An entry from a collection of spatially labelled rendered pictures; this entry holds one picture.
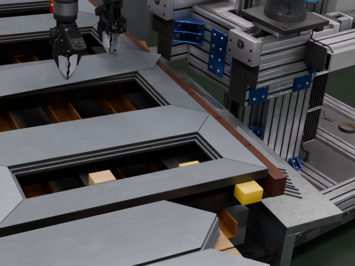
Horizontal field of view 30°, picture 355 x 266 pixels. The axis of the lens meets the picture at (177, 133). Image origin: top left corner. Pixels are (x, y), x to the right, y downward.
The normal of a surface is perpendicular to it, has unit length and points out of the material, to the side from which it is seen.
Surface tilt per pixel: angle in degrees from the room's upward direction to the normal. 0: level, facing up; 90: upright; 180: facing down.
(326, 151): 0
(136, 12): 90
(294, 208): 0
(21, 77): 0
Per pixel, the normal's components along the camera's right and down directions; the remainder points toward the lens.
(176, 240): 0.07, -0.87
